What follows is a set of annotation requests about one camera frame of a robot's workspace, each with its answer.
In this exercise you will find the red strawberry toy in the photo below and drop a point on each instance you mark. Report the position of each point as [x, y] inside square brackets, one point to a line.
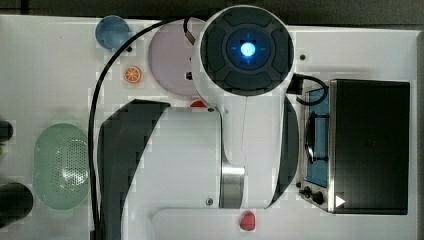
[248, 221]

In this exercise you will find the blue cup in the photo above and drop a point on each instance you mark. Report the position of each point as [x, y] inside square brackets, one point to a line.
[112, 32]

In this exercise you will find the black toaster oven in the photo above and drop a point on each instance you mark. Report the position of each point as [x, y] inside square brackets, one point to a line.
[356, 147]

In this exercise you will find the black cylinder lower left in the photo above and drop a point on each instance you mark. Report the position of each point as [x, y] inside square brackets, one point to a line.
[16, 202]

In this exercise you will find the pink round plate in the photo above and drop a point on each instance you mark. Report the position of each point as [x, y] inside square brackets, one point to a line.
[169, 58]

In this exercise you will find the black cylinder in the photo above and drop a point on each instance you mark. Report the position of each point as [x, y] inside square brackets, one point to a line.
[6, 130]
[16, 202]

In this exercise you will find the orange slice toy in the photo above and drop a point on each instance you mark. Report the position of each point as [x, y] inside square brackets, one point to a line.
[133, 74]

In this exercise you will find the black cylinder upper left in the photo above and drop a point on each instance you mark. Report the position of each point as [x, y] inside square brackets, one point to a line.
[6, 130]

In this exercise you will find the green oval strainer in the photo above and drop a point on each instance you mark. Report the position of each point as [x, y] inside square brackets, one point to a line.
[60, 173]

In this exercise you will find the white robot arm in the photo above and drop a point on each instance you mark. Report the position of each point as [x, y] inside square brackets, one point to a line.
[240, 151]

